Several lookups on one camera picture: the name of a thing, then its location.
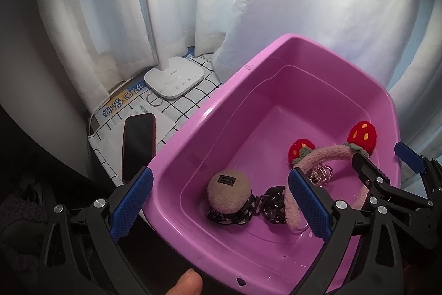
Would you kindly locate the blue printed leaflet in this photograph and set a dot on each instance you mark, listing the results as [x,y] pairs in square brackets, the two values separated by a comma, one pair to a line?
[119,101]

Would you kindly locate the white desk lamp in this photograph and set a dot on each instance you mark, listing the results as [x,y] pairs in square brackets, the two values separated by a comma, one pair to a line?
[176,75]

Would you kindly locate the pink plastic basin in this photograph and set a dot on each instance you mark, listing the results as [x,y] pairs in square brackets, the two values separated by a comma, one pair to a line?
[241,129]

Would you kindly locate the pink plush strawberry headband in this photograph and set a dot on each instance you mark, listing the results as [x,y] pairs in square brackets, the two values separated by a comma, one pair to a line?
[310,160]

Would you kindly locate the black dotted scrunchie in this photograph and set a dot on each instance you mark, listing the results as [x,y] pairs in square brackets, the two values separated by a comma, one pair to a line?
[274,205]

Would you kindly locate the black smartphone with red case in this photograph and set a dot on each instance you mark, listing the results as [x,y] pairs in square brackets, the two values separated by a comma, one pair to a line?
[138,146]

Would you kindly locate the rhinestone hair clip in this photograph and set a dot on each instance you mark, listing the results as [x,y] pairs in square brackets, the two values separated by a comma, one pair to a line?
[321,174]

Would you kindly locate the black scrunchie with embroidered patch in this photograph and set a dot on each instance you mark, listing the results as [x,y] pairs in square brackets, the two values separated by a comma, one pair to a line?
[241,217]

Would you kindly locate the person's left hand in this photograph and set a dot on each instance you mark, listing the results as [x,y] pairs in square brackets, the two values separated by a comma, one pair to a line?
[184,283]

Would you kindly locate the dark cloth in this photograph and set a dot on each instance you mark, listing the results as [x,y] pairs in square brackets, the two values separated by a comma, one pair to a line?
[20,215]

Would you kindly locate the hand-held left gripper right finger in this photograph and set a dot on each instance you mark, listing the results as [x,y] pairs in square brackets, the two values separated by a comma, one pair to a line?
[309,203]

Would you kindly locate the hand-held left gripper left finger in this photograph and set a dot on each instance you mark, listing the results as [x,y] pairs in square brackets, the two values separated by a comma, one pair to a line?
[133,201]

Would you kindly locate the person's right hand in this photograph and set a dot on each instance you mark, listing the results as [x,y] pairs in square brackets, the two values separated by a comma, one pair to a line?
[410,279]

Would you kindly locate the white pleated curtain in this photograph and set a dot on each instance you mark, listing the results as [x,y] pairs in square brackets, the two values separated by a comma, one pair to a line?
[86,4]

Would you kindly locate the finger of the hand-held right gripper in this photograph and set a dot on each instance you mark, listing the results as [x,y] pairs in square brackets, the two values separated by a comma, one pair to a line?
[374,182]
[409,155]

